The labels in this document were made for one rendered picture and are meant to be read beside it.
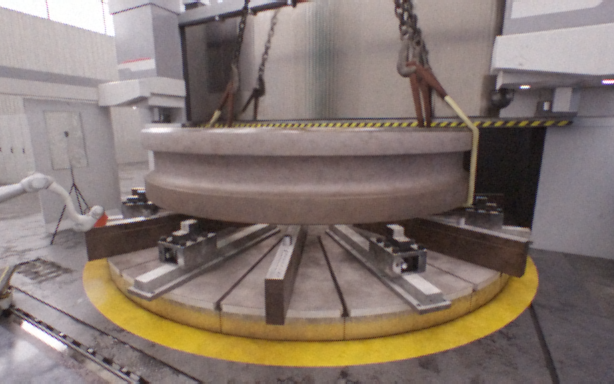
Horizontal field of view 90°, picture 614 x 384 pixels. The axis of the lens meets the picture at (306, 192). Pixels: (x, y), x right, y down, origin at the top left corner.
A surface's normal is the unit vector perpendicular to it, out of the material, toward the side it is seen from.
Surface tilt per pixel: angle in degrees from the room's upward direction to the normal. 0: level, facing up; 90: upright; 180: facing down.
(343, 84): 90
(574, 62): 90
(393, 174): 90
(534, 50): 90
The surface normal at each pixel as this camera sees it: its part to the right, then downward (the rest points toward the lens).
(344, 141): 0.12, 0.19
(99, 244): 0.65, 0.15
